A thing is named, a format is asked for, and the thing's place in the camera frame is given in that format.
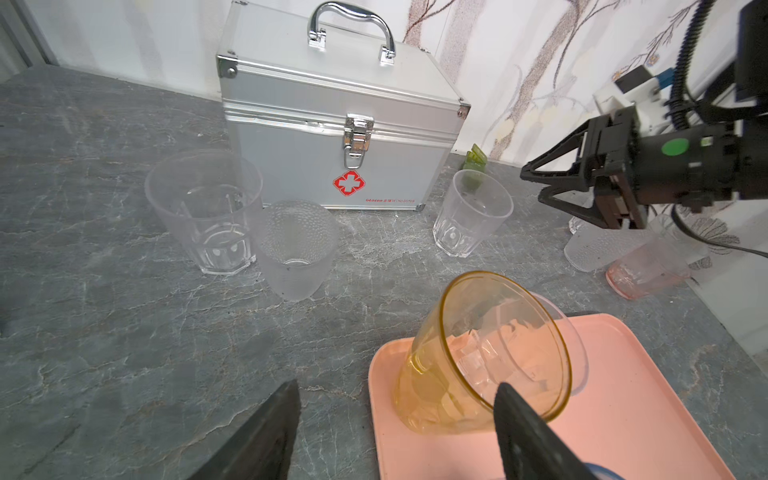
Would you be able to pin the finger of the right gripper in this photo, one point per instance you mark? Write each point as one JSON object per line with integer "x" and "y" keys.
{"x": 595, "y": 212}
{"x": 564, "y": 163}

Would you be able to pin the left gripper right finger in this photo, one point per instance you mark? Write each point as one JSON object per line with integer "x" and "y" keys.
{"x": 529, "y": 449}

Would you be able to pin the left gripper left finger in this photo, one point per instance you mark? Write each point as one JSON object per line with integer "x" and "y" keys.
{"x": 262, "y": 447}

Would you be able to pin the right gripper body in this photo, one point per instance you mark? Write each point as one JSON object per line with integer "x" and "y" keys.
{"x": 627, "y": 173}

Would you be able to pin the blue plastic cup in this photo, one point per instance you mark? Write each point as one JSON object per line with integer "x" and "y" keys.
{"x": 602, "y": 473}

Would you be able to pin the clear faceted cup front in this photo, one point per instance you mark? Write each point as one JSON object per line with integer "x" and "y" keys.
{"x": 573, "y": 341}

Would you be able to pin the clear faceted cup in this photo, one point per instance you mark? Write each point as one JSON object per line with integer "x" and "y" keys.
{"x": 474, "y": 207}
{"x": 573, "y": 341}
{"x": 210, "y": 201}

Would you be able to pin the pink plastic tray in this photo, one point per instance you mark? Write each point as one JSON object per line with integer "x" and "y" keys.
{"x": 627, "y": 419}

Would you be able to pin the amber plastic cup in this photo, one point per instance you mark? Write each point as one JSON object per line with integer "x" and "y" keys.
{"x": 486, "y": 330}

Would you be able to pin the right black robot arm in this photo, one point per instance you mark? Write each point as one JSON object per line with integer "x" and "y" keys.
{"x": 736, "y": 95}

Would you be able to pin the frosted dimpled cup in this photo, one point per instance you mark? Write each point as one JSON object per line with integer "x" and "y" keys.
{"x": 591, "y": 248}
{"x": 296, "y": 242}

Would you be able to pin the pink plastic cup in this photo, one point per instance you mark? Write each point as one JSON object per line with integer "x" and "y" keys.
{"x": 657, "y": 265}

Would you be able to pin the small green object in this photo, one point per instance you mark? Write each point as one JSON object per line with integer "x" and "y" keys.
{"x": 475, "y": 159}

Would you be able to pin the frosted dimpled cup left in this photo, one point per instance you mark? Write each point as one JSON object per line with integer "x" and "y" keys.
{"x": 296, "y": 242}

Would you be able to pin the silver first aid case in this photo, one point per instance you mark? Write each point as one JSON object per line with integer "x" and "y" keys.
{"x": 332, "y": 109}

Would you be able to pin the clear faceted cup by case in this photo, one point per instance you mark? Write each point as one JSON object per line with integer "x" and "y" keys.
{"x": 210, "y": 201}

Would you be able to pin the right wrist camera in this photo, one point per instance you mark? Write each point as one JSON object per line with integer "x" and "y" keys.
{"x": 643, "y": 90}

